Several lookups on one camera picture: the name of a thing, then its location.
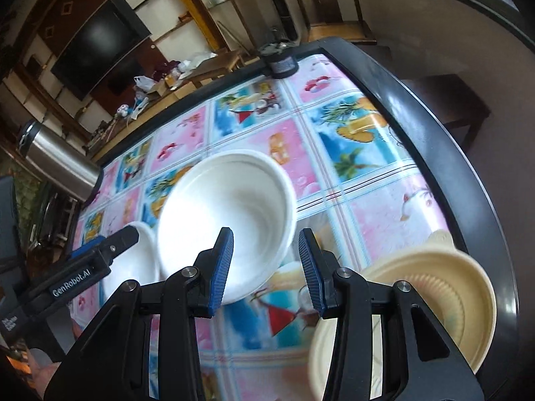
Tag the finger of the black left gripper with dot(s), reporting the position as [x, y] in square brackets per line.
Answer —
[75, 276]
[85, 248]

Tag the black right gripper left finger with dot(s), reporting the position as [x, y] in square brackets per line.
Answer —
[110, 359]

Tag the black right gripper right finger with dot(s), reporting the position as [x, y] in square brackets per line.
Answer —
[409, 327]

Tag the cream ribbed bowl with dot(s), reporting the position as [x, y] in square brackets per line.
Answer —
[454, 286]

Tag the white paper bowl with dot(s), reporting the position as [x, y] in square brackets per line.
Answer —
[139, 263]
[244, 190]

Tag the person's left hand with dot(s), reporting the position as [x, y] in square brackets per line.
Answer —
[42, 369]

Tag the steel thermos flask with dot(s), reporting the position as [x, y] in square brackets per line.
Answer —
[60, 163]

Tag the low wooden tv cabinet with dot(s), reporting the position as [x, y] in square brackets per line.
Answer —
[207, 71]

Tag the white plastic bag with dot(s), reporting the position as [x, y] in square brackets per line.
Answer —
[144, 83]

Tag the colourful fruit tablecloth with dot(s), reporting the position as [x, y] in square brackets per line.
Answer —
[357, 189]

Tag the black television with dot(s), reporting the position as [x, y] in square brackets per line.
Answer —
[108, 36]

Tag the dark wooden side chair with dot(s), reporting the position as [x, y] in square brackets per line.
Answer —
[460, 110]

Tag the small black table clamp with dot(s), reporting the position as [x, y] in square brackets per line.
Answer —
[279, 58]

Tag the wooden armchair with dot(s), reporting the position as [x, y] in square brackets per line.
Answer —
[331, 23]

